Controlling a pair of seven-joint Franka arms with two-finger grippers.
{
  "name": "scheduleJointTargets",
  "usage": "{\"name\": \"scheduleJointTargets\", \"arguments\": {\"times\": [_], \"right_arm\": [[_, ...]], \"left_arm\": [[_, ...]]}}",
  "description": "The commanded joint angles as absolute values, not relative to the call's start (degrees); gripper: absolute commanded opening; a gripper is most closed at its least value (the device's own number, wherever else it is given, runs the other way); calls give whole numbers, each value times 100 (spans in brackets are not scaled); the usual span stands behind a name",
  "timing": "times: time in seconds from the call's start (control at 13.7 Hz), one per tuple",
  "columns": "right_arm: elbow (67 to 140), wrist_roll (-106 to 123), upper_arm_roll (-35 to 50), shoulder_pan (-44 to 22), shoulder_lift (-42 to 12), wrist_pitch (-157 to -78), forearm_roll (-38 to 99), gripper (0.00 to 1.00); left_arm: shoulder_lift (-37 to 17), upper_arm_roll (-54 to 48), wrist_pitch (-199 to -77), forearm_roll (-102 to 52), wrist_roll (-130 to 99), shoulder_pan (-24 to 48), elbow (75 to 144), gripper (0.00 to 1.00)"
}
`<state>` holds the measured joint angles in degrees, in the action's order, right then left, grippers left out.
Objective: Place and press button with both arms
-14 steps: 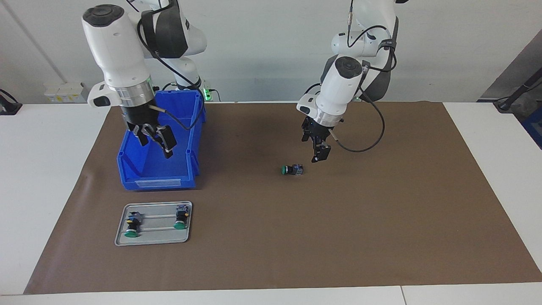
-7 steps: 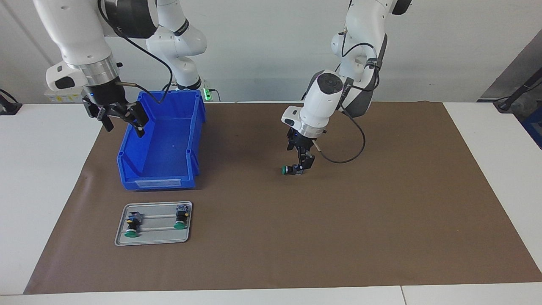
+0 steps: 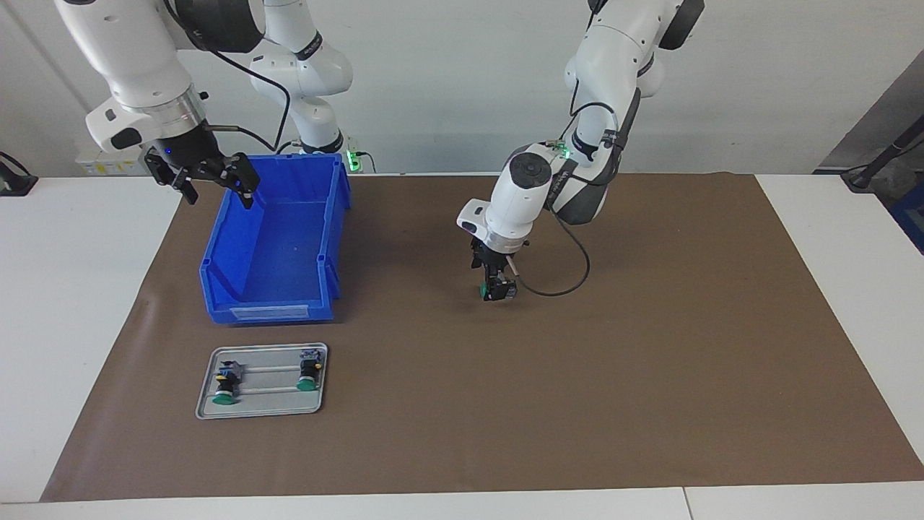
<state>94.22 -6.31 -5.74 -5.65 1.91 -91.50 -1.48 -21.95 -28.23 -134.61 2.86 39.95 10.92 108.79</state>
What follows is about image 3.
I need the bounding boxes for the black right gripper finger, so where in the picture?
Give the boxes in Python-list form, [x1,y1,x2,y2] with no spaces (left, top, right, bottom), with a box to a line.
[219,153,261,210]
[144,148,199,205]

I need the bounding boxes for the green push button switch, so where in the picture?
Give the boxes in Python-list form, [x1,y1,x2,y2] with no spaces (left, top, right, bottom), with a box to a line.
[479,278,519,303]

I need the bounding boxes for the green button with yellow band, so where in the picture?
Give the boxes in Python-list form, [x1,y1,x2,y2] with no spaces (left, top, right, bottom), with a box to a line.
[212,360,244,407]

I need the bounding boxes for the green button with white block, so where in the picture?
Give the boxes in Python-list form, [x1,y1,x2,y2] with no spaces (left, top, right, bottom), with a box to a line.
[295,348,323,392]

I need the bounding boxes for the blue plastic storage bin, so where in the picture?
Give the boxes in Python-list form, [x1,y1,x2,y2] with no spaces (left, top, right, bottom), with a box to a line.
[199,153,353,326]

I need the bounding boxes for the brown table mat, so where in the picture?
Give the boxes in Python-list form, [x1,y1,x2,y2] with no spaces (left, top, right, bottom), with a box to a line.
[40,172,924,503]

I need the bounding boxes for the black clamp stand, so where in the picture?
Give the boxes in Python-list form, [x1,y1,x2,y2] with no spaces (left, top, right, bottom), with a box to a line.
[0,150,38,197]

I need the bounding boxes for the grey metal tray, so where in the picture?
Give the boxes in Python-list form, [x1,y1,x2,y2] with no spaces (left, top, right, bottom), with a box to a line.
[195,342,329,421]

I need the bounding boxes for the black tripod stand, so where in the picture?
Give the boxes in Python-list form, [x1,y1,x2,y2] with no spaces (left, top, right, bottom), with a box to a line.
[841,114,924,192]

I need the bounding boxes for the blue crate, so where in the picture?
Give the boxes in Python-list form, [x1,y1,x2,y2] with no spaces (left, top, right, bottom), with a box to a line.
[889,181,924,255]

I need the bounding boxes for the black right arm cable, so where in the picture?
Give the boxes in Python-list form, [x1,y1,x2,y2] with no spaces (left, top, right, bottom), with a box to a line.
[165,0,292,152]

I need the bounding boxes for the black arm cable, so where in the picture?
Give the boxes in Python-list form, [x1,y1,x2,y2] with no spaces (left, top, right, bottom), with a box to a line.
[505,101,643,297]
[165,0,292,152]

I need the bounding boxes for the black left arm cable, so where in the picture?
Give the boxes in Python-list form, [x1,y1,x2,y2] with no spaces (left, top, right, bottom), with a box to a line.
[505,101,643,297]

